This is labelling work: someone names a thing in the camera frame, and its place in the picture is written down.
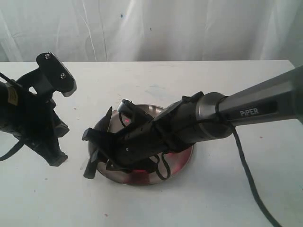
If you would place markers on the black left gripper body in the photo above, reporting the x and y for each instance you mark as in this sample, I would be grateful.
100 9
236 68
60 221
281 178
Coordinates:
33 122

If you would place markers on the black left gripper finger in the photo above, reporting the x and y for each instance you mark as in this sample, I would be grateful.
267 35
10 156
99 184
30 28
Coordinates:
50 151
60 128

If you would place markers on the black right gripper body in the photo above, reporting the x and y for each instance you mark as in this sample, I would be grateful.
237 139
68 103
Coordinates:
132 148

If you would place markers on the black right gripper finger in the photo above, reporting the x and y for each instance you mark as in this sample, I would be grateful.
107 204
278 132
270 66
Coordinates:
92 165
97 137

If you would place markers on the black knife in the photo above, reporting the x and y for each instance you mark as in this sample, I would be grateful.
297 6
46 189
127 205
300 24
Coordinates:
104 122

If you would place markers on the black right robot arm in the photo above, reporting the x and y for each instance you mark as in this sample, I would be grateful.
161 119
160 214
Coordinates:
212 116

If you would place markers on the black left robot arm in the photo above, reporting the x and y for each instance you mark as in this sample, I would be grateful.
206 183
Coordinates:
4 88

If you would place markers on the round steel plate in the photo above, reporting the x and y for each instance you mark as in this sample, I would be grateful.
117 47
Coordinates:
176 161

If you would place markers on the white backdrop sheet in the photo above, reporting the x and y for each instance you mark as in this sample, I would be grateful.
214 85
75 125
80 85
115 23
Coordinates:
152 30

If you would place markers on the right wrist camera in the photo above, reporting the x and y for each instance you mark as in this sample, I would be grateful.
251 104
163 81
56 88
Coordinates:
133 112

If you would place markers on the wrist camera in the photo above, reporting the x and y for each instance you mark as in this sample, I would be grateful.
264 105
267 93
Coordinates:
50 76
133 112

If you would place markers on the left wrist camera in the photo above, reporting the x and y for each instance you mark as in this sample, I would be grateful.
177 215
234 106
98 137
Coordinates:
50 76

